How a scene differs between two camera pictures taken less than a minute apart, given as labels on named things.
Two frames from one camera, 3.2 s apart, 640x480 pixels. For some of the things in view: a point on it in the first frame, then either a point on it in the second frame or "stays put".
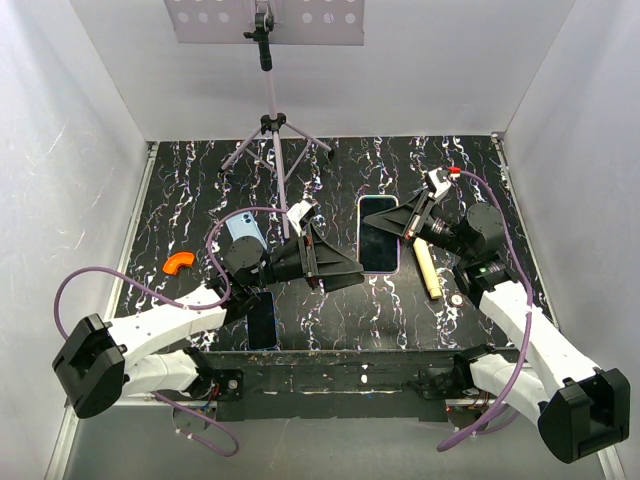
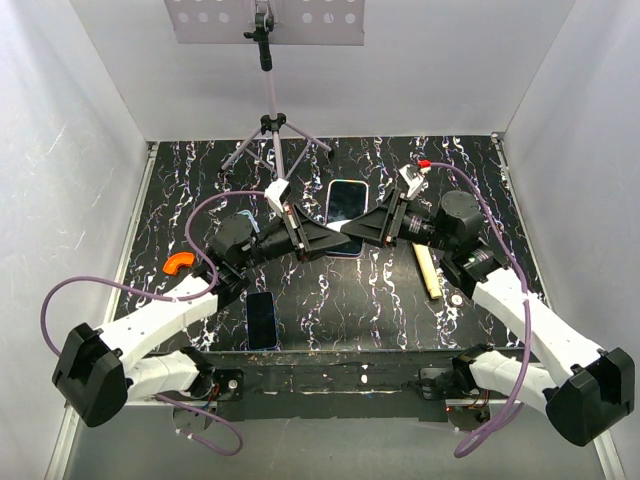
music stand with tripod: x=266 y=23 stays put
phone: x=378 y=250 -> x=346 y=200
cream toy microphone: x=422 y=250 stays put
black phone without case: x=261 y=324 stays put
